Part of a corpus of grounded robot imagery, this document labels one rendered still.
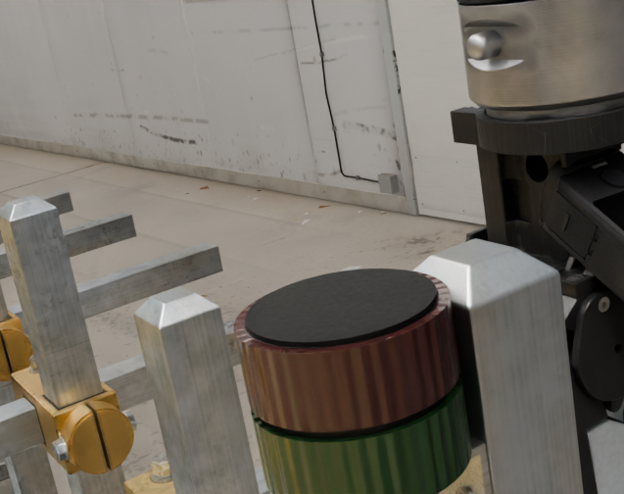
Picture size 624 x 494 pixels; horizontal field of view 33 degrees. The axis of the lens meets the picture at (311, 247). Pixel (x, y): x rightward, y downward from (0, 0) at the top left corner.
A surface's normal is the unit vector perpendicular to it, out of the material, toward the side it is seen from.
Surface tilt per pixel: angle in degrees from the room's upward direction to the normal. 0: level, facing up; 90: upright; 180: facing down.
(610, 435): 90
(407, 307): 0
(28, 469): 90
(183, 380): 90
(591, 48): 90
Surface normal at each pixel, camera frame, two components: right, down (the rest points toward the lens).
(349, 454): -0.08, 0.30
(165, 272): 0.52, 0.16
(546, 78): -0.29, 0.33
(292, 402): -0.48, 0.33
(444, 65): -0.79, 0.30
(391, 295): -0.17, -0.94
